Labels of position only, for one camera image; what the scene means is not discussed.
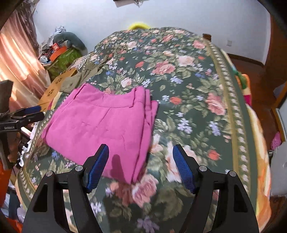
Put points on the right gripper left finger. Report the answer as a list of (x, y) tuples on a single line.
[(46, 212)]

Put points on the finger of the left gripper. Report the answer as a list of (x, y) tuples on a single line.
[(26, 111), (25, 120)]

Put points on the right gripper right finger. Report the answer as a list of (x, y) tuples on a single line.
[(234, 209)]

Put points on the pink pants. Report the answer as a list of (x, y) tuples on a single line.
[(88, 118)]

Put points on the person left hand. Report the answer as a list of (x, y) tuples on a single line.
[(14, 140)]

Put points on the wooden carved headboard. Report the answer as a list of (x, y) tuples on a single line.
[(53, 89)]

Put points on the pink curtain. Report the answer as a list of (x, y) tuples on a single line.
[(20, 64)]

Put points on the olive green folded pants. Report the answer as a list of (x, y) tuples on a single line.
[(80, 78)]

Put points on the green patterned bag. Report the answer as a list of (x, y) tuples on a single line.
[(62, 62)]

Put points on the orange box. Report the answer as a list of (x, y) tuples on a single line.
[(57, 51)]

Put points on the striped pillow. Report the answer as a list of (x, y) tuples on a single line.
[(79, 62)]

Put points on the grey plush pillow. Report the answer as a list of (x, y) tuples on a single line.
[(69, 39)]

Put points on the floral green bedspread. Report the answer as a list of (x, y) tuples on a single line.
[(200, 107)]

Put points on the yellow plush object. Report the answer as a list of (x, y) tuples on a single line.
[(138, 25)]

